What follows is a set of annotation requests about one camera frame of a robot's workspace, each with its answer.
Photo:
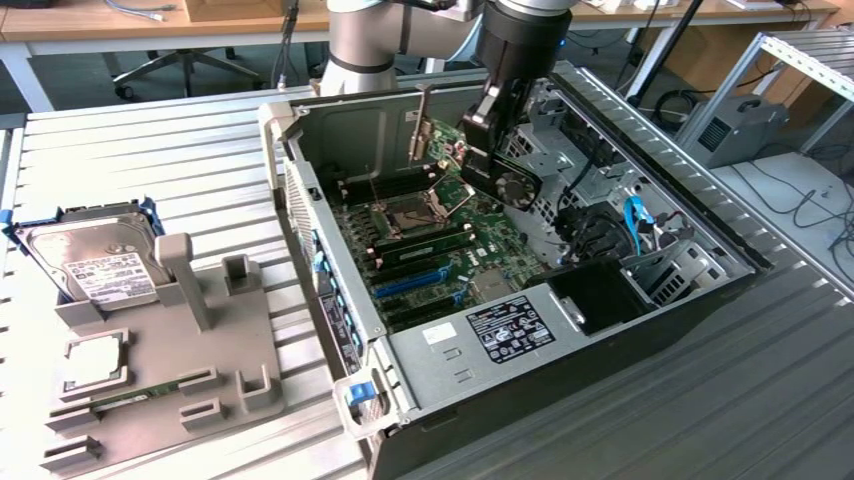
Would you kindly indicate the silver drive cage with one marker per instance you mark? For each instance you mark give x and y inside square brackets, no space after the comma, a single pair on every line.
[557,165]

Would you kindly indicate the silver disk bay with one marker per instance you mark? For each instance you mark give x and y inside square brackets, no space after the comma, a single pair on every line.
[674,285]

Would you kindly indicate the green RAM stick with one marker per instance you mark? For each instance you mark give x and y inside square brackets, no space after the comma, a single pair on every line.
[134,397]
[421,252]

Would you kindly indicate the black office chair base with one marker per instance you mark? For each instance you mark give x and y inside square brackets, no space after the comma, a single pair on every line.
[182,70]

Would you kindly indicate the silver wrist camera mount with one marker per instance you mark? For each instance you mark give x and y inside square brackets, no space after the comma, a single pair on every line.
[461,7]

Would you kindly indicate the white label sticker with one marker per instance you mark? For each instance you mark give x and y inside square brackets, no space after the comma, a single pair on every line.
[409,116]

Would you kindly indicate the black graphics card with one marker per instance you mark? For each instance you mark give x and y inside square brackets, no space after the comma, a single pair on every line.
[508,187]

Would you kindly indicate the silver hard disk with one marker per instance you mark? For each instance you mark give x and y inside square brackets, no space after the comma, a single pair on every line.
[87,250]

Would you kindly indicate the blue expansion slot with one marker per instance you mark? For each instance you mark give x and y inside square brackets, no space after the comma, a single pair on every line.
[408,286]

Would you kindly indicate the brown cardboard box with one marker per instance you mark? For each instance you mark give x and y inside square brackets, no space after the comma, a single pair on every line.
[227,10]

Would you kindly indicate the CPU socket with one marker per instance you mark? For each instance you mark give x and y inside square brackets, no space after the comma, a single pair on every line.
[408,217]

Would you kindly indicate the hard disk drive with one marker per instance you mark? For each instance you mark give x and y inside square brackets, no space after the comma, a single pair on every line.
[150,212]

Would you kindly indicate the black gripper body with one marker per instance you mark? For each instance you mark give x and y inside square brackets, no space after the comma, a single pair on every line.
[521,45]

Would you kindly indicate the black tripod pole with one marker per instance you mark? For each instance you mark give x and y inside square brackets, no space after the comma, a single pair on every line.
[669,45]

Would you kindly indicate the green motherboard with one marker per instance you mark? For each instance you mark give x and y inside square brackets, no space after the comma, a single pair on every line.
[494,235]

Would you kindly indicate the silver chipset heatsink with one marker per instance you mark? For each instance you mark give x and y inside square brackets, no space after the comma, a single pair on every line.
[490,289]

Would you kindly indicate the aluminium slat frame table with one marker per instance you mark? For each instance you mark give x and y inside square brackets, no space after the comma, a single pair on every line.
[815,55]

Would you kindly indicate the silver CPU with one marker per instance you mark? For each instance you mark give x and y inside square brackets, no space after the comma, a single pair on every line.
[94,362]

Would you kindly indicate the wooden desk white legs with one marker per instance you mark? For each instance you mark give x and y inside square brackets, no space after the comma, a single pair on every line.
[87,25]
[728,55]

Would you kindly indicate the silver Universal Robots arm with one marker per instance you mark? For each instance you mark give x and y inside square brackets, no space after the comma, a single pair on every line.
[361,50]

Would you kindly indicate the open black PC case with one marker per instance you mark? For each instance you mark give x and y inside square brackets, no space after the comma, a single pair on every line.
[601,380]

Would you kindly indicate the grey vented equipment box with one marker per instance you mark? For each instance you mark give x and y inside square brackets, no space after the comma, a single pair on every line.
[741,130]

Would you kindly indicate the grey parts rack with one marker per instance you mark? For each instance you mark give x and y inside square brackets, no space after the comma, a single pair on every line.
[167,350]

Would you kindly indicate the silver power supply unit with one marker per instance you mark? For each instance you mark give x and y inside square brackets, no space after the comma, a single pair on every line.
[434,370]

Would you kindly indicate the blue case latch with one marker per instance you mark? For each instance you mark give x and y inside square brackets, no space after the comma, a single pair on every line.
[358,392]

